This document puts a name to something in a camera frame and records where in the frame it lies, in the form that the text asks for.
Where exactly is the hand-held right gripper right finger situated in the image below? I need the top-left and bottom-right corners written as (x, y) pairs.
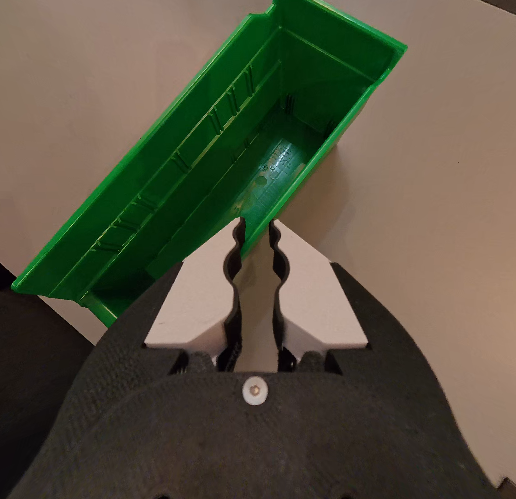
top-left (268, 218), bottom-right (369, 374)

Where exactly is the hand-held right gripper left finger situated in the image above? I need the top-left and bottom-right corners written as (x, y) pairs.
top-left (143, 217), bottom-right (246, 372)

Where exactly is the green plastic bin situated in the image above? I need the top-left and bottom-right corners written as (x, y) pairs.
top-left (11, 0), bottom-right (408, 328)

